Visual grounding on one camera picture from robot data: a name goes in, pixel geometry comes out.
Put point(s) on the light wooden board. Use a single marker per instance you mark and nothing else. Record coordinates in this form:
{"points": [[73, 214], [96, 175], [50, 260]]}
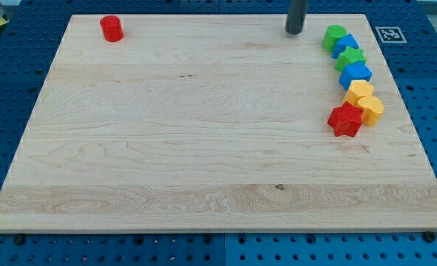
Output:
{"points": [[212, 123]]}

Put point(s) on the red star block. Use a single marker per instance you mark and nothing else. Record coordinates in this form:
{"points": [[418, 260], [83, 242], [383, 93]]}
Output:
{"points": [[345, 120]]}

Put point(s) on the yellow hexagon block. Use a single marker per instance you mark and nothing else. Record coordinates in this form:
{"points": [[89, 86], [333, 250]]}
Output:
{"points": [[358, 89]]}

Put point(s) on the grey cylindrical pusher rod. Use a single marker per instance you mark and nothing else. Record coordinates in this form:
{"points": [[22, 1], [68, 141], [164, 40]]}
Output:
{"points": [[297, 11]]}

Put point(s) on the red cylinder block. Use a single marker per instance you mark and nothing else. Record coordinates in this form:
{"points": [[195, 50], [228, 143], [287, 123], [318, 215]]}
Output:
{"points": [[111, 28]]}

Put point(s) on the blue cube block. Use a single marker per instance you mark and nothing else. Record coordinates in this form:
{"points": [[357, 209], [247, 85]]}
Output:
{"points": [[355, 71]]}

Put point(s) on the green cylinder block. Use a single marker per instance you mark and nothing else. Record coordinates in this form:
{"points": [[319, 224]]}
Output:
{"points": [[333, 33]]}

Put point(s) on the green star block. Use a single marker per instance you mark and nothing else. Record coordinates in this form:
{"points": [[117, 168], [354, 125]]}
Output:
{"points": [[349, 56]]}

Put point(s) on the yellow heart block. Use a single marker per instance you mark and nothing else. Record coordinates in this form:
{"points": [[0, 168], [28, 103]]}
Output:
{"points": [[373, 108]]}

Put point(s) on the blue pentagon block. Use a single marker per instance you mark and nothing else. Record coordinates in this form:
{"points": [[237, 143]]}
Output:
{"points": [[343, 43]]}

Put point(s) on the white fiducial marker tag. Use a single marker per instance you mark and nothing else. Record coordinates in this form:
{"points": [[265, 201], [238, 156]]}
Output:
{"points": [[390, 35]]}

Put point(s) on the black bolt bottom left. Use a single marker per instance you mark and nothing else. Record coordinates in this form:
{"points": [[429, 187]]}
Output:
{"points": [[19, 239]]}

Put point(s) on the black bolt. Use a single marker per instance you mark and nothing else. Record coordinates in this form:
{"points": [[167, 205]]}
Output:
{"points": [[19, 239], [429, 236]]}

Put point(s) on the black bolt bottom right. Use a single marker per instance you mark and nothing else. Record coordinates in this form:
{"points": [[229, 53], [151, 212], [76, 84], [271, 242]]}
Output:
{"points": [[429, 236]]}

